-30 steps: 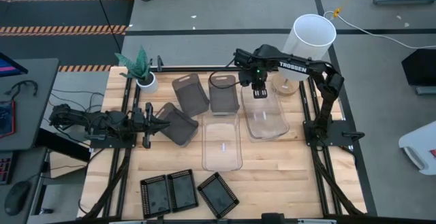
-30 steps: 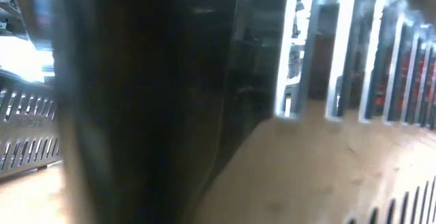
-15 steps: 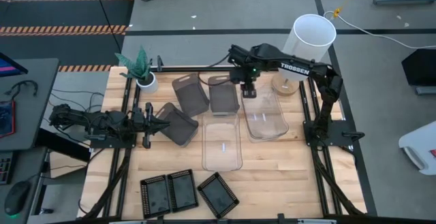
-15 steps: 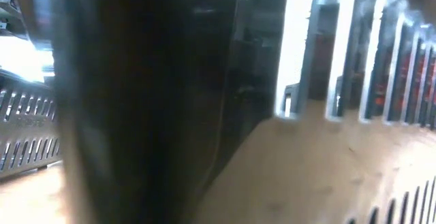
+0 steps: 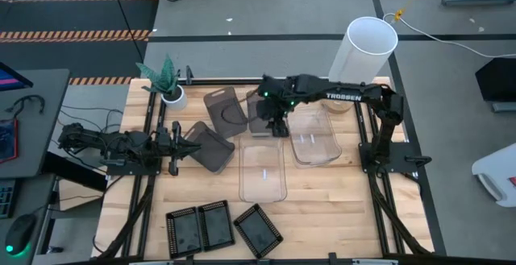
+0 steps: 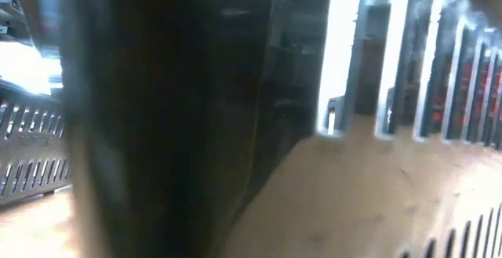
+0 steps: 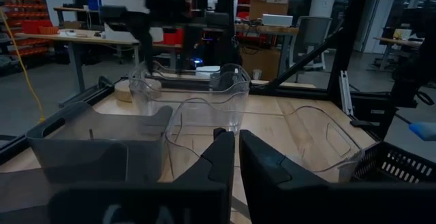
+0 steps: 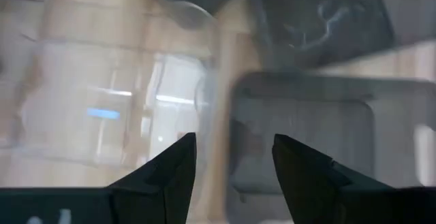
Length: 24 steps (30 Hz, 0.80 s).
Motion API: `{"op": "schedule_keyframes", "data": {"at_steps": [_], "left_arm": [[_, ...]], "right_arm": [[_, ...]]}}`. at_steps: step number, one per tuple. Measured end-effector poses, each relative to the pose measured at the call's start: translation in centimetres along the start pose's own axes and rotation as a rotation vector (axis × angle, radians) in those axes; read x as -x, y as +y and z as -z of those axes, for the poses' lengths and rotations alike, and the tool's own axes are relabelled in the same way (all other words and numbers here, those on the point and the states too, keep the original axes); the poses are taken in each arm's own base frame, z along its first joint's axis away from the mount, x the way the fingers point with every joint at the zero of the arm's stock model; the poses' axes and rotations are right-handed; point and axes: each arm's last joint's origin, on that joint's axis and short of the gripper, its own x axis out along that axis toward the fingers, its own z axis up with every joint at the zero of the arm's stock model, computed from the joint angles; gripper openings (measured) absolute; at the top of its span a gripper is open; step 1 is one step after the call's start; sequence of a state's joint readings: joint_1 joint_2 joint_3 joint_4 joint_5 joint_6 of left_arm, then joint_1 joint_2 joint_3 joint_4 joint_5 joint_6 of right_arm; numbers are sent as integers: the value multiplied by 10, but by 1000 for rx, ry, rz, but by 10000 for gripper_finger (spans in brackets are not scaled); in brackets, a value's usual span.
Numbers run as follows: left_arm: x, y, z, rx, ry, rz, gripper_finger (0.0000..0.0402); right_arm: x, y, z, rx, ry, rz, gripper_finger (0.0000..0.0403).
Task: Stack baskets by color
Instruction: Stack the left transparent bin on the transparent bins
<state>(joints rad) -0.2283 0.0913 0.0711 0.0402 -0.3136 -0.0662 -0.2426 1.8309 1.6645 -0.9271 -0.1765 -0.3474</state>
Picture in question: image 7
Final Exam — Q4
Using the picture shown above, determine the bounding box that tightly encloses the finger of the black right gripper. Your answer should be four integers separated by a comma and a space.
136, 35, 154, 75

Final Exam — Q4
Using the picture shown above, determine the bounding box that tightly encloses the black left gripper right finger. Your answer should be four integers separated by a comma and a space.
238, 129, 436, 224

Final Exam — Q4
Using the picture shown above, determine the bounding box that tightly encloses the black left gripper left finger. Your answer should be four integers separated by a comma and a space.
47, 127, 236, 224

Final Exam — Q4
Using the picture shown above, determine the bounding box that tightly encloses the clear plastic basket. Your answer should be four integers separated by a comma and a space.
128, 63, 251, 133
165, 96, 364, 184

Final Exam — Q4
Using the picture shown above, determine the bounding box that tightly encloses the red bin shelf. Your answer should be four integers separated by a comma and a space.
0, 0, 55, 60

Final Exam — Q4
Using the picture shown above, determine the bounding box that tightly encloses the round wooden disc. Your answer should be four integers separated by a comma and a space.
114, 78, 163, 103

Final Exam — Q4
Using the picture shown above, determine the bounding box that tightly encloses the wooden desk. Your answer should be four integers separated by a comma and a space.
372, 36, 424, 71
234, 23, 300, 77
14, 29, 141, 108

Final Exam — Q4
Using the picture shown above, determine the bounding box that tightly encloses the white device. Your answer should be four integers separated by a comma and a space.
195, 65, 222, 79

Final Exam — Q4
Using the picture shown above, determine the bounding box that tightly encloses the orange bin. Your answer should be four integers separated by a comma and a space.
37, 26, 60, 35

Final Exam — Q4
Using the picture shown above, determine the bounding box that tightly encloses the gray plastic basket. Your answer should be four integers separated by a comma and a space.
26, 101, 174, 185

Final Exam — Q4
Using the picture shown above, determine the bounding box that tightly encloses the black mesh basket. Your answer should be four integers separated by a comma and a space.
353, 141, 436, 185

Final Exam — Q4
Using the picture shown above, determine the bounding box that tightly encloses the cardboard box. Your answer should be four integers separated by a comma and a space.
239, 46, 282, 82
248, 0, 290, 21

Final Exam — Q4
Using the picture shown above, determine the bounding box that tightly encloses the white flat box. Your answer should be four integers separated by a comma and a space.
261, 13, 294, 27

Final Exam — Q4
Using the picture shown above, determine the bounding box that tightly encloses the person's blue gloved hand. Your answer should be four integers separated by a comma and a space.
408, 121, 436, 142

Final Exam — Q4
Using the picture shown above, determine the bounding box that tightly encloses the gray office chair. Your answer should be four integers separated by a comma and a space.
288, 16, 333, 72

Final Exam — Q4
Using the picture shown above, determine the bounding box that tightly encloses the black table frame rail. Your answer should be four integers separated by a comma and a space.
0, 76, 116, 165

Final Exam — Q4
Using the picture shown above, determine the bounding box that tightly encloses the silver aluminium bracket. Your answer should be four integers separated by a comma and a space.
339, 69, 355, 116

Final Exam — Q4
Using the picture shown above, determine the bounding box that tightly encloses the yellow cable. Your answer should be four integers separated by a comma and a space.
0, 8, 46, 123

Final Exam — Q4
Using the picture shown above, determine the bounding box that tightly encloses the black diagonal frame brace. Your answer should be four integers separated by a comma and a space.
267, 29, 343, 91

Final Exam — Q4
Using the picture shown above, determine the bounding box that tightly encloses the black frame post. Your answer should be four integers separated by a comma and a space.
326, 0, 373, 99

